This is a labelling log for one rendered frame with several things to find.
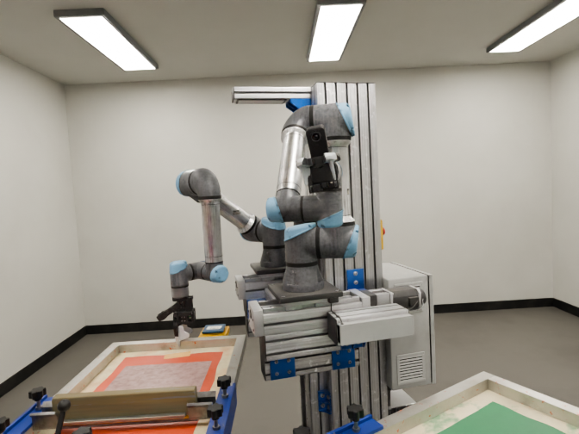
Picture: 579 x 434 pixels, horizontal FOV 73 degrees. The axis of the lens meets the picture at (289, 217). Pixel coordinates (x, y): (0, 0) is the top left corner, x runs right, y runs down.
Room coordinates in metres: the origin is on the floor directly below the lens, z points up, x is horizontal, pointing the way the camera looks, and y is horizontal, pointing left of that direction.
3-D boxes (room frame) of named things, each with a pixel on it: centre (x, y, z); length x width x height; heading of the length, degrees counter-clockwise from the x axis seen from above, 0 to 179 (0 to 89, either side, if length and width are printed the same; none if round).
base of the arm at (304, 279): (1.41, -0.04, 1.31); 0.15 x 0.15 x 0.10
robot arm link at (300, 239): (1.41, -0.04, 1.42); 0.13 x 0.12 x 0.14; 79
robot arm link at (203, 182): (1.66, 0.33, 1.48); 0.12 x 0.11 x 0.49; 134
